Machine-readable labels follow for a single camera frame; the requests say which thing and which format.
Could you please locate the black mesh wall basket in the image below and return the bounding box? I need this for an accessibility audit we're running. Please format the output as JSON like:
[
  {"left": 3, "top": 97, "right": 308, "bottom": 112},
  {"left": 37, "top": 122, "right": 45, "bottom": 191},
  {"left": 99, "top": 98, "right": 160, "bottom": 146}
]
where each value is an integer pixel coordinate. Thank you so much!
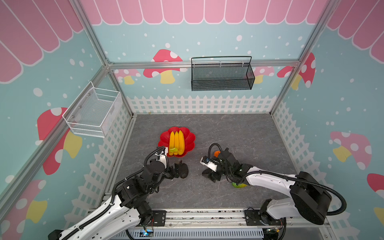
[{"left": 191, "top": 56, "right": 256, "bottom": 92}]

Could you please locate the red flower-shaped fruit bowl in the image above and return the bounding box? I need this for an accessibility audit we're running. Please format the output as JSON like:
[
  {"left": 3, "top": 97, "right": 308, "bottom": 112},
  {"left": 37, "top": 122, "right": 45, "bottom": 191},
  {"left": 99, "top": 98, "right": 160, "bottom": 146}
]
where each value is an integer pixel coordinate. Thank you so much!
[{"left": 158, "top": 127, "right": 196, "bottom": 158}]

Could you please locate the green fake apple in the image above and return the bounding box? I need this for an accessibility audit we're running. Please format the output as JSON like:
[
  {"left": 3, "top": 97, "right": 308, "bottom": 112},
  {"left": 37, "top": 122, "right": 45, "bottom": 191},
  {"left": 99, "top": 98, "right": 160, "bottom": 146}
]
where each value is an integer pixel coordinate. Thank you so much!
[{"left": 232, "top": 182, "right": 248, "bottom": 189}]

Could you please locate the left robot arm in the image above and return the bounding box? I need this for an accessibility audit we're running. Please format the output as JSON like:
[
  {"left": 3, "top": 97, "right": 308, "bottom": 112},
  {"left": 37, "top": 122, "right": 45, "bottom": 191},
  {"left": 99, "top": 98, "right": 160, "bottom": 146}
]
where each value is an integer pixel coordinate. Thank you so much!
[{"left": 48, "top": 146, "right": 174, "bottom": 240}]

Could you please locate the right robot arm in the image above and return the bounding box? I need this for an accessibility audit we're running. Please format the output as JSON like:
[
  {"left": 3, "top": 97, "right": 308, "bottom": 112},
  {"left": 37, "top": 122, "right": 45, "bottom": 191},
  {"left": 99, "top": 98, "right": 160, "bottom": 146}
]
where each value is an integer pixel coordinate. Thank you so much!
[{"left": 200, "top": 144, "right": 347, "bottom": 226}]

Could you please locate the white wire wall basket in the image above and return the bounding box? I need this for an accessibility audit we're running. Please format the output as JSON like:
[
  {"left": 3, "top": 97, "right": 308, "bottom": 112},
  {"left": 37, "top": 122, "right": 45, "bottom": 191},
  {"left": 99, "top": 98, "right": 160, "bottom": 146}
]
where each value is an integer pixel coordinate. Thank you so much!
[{"left": 63, "top": 82, "right": 123, "bottom": 138}]

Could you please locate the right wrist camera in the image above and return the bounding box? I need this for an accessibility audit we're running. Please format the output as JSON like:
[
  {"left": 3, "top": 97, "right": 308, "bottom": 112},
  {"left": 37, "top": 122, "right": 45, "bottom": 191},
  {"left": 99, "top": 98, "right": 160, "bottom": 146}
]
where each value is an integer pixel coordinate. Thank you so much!
[{"left": 200, "top": 156, "right": 218, "bottom": 172}]

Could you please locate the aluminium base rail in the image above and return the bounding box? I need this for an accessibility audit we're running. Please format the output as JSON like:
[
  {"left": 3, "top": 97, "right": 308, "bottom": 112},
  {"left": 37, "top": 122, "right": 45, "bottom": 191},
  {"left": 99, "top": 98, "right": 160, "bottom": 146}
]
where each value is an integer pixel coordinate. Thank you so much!
[{"left": 149, "top": 208, "right": 330, "bottom": 229}]

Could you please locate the dark fake avocado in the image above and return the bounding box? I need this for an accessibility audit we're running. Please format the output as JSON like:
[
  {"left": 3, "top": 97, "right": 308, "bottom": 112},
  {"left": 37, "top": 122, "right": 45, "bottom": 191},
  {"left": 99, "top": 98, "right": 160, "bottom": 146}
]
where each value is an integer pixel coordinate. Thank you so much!
[{"left": 176, "top": 163, "right": 189, "bottom": 179}]

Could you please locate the orange fake orange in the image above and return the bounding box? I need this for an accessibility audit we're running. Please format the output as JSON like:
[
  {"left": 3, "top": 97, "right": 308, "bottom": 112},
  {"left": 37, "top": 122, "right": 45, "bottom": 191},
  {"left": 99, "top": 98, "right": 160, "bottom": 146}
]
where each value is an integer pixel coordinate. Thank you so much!
[{"left": 214, "top": 151, "right": 221, "bottom": 158}]

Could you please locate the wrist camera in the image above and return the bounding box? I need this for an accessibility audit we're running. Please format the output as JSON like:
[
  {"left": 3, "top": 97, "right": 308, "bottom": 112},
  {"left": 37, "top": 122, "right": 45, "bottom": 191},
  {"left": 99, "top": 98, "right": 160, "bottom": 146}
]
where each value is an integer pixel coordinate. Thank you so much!
[
  {"left": 200, "top": 156, "right": 218, "bottom": 172},
  {"left": 155, "top": 151, "right": 169, "bottom": 169}
]

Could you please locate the yellow fake banana bunch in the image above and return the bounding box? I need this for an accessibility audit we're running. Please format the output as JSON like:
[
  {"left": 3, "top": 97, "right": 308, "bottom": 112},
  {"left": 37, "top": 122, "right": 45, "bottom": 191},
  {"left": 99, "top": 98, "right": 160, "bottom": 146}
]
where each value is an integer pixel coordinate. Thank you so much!
[{"left": 169, "top": 130, "right": 186, "bottom": 157}]

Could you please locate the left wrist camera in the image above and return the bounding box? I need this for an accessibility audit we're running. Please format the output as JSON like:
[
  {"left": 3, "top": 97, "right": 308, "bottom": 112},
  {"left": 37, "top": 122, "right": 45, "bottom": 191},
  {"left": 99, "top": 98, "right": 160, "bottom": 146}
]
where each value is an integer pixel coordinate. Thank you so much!
[{"left": 155, "top": 151, "right": 169, "bottom": 169}]

